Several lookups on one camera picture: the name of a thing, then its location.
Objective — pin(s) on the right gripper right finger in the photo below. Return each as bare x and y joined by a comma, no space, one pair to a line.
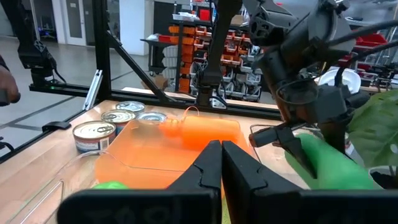
280,208

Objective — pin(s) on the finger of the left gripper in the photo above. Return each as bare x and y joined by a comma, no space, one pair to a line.
335,133
295,146

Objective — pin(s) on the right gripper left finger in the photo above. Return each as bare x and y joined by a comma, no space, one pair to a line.
155,208

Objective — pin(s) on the green plastic bottle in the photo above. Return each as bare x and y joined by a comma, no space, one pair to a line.
335,174

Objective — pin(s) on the orange plastic bottle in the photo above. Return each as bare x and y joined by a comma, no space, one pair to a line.
205,130

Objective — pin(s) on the tin can with pull tab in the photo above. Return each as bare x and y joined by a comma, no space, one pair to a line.
118,117
94,135
152,116
130,106

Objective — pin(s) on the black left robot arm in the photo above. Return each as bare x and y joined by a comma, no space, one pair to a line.
298,46

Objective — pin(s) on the white round object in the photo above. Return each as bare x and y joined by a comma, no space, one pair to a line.
349,81

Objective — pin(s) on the green potted plant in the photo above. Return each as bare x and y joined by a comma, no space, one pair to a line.
376,130

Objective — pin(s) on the orange translucent storage bin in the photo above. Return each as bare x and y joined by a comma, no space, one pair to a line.
140,161

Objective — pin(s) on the red storage bin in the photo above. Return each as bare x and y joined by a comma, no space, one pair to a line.
371,40

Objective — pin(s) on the clear rectangular storage bin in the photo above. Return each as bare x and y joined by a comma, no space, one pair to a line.
46,199

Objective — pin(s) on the black table clamp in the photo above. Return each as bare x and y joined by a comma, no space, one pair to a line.
56,125

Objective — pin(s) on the storage shelf with bins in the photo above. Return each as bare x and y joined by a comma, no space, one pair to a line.
188,49

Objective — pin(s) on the black cart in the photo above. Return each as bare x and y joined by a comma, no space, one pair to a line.
155,59

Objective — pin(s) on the person's hand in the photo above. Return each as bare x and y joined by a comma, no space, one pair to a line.
7,84

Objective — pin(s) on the silver metal bracket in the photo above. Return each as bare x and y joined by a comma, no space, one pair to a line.
93,88

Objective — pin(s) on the black aluminium frame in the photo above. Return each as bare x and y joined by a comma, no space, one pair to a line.
101,46

